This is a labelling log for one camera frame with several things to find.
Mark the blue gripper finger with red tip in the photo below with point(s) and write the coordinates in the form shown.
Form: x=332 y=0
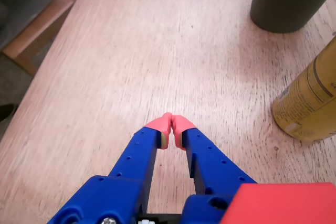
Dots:
x=210 y=161
x=136 y=155

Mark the yellow drink can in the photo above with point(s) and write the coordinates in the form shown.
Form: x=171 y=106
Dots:
x=309 y=103

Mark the dark shoe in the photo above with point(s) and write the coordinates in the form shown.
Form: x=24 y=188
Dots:
x=6 y=112

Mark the dark gray plastic cup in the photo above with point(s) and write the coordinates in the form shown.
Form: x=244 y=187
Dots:
x=286 y=1

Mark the red wrist camera mount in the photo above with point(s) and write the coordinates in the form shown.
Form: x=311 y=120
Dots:
x=283 y=205

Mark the wooden frame furniture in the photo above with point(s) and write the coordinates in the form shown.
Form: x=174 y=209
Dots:
x=44 y=24

